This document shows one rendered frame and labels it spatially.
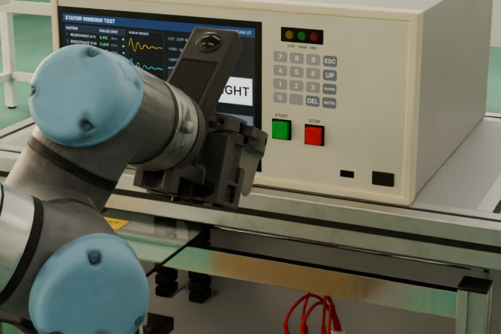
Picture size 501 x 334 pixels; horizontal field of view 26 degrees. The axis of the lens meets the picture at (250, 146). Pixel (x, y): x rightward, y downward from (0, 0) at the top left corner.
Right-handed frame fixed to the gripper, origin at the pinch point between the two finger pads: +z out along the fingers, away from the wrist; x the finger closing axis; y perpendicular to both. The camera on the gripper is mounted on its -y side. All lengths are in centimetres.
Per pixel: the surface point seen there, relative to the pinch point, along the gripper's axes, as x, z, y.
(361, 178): 9.3, 9.8, 0.7
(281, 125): 0.2, 7.0, -3.5
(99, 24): -22.5, 3.6, -12.0
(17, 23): -445, 572, -143
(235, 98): -5.5, 6.5, -5.8
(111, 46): -21.0, 4.6, -9.9
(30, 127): -39.5, 19.2, -1.1
